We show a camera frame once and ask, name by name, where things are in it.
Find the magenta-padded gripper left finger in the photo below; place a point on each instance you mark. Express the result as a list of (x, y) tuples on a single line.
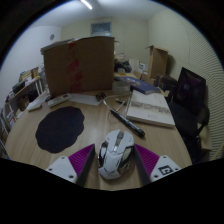
[(81, 160)]

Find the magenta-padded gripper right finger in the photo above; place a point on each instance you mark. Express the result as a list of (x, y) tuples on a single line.
[(148, 160)]

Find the white and black computer mouse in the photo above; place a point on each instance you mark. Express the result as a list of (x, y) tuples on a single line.
[(116, 155)]

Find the black irregular mouse pad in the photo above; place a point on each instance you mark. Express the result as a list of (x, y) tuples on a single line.
[(60, 130)]

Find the black marker pen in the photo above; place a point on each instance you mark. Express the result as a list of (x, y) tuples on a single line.
[(128, 124)]

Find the white thick book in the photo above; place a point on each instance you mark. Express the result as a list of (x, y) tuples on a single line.
[(150, 108)]

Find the white remote control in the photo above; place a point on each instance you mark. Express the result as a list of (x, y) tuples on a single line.
[(59, 100)]

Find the small dark clip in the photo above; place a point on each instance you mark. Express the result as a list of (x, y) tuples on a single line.
[(100, 96)]

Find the small white flat case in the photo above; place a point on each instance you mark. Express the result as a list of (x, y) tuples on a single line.
[(34, 106)]

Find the black office chair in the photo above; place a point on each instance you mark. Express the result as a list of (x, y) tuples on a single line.
[(190, 100)]

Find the blue book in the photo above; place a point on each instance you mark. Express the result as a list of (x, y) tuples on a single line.
[(143, 86)]

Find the cluttered shelf unit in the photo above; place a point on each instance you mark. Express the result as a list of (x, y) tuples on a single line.
[(20, 90)]

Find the large brown cardboard box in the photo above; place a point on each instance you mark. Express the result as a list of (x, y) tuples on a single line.
[(86, 66)]

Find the open tall cardboard box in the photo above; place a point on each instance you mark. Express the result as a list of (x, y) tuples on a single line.
[(157, 61)]

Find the window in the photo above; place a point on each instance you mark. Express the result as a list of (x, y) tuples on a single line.
[(101, 29)]

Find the ceiling tube light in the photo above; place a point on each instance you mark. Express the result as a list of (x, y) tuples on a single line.
[(86, 4)]

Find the round wall clock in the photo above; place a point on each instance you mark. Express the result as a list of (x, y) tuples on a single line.
[(52, 37)]

